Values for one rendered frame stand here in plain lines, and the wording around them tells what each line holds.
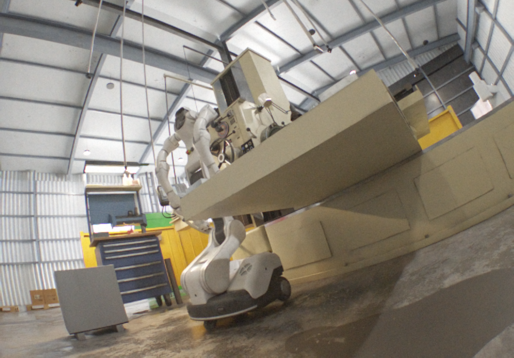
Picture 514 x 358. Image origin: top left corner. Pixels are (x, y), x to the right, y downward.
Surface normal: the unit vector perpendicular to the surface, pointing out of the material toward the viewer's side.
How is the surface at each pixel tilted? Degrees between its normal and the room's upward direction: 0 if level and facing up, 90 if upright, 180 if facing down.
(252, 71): 90
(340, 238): 90
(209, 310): 90
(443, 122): 90
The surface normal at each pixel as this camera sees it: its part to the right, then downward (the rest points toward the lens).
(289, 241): -0.65, -0.05
